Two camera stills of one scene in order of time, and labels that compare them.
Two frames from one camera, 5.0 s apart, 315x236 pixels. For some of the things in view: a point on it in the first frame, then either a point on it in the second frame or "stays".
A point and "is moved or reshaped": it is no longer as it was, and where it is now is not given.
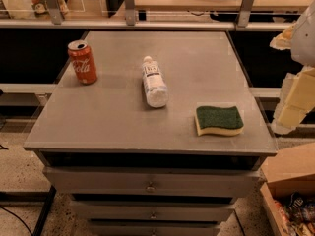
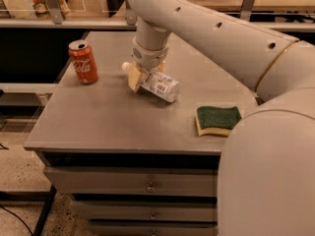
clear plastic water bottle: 155,86 is moved or reshaped
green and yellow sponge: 220,120 stays
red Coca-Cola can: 84,61 stays
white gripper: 305,39 → 148,59
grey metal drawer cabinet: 136,170 stays
